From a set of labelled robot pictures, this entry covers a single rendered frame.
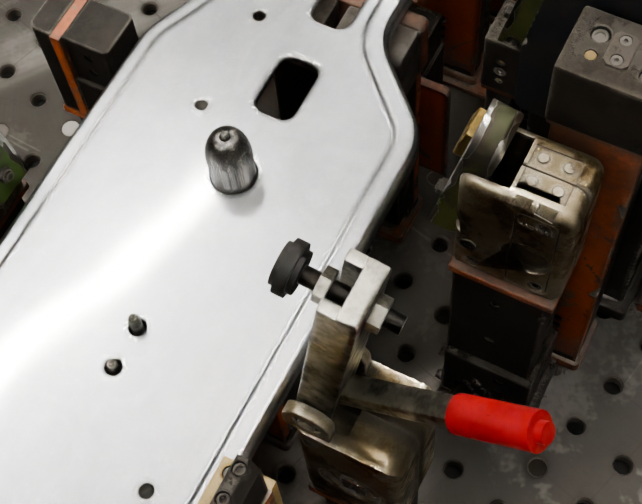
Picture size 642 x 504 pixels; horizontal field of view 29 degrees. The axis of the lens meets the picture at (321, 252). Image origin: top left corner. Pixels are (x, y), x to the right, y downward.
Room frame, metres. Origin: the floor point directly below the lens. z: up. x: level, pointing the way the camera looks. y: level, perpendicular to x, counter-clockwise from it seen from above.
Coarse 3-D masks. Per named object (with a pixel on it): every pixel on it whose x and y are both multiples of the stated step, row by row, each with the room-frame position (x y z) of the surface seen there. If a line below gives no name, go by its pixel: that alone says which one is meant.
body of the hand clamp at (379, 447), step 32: (416, 384) 0.25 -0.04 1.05; (352, 416) 0.24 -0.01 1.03; (384, 416) 0.23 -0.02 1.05; (320, 448) 0.22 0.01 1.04; (352, 448) 0.22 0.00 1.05; (384, 448) 0.21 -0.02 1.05; (416, 448) 0.21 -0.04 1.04; (320, 480) 0.22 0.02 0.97; (352, 480) 0.21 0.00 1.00; (384, 480) 0.20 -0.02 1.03; (416, 480) 0.22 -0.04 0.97
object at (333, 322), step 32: (288, 256) 0.26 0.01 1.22; (352, 256) 0.25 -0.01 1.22; (288, 288) 0.25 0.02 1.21; (320, 288) 0.24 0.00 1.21; (352, 288) 0.24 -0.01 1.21; (384, 288) 0.24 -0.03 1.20; (320, 320) 0.23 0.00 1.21; (352, 320) 0.22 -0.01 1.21; (384, 320) 0.23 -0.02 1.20; (320, 352) 0.23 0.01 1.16; (352, 352) 0.22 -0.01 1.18; (320, 384) 0.23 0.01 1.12
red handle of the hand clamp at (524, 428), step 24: (360, 384) 0.24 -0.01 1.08; (384, 384) 0.24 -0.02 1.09; (360, 408) 0.23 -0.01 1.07; (384, 408) 0.22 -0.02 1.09; (408, 408) 0.22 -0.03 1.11; (432, 408) 0.21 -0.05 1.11; (456, 408) 0.21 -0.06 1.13; (480, 408) 0.20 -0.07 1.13; (504, 408) 0.20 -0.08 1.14; (528, 408) 0.19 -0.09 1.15; (456, 432) 0.20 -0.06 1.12; (480, 432) 0.19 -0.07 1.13; (504, 432) 0.19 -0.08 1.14; (528, 432) 0.18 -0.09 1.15; (552, 432) 0.18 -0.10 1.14
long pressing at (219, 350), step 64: (192, 0) 0.59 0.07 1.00; (256, 0) 0.58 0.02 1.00; (384, 0) 0.56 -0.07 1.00; (128, 64) 0.54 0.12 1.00; (192, 64) 0.53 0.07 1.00; (256, 64) 0.52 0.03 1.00; (320, 64) 0.51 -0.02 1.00; (384, 64) 0.50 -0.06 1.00; (128, 128) 0.48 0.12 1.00; (192, 128) 0.47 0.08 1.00; (256, 128) 0.47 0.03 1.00; (320, 128) 0.46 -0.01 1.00; (384, 128) 0.45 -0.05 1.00; (64, 192) 0.44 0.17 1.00; (128, 192) 0.43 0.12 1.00; (192, 192) 0.42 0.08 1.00; (256, 192) 0.42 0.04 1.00; (320, 192) 0.41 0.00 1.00; (384, 192) 0.40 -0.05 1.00; (0, 256) 0.40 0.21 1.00; (64, 256) 0.39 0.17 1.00; (128, 256) 0.38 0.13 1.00; (192, 256) 0.38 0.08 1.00; (256, 256) 0.37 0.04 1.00; (320, 256) 0.36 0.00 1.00; (0, 320) 0.35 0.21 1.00; (64, 320) 0.34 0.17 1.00; (192, 320) 0.33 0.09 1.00; (256, 320) 0.32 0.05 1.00; (0, 384) 0.30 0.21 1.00; (64, 384) 0.30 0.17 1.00; (128, 384) 0.29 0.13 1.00; (192, 384) 0.29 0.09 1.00; (256, 384) 0.28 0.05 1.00; (0, 448) 0.26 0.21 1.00; (64, 448) 0.26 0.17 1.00; (128, 448) 0.25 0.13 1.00; (192, 448) 0.24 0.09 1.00; (256, 448) 0.24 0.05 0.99
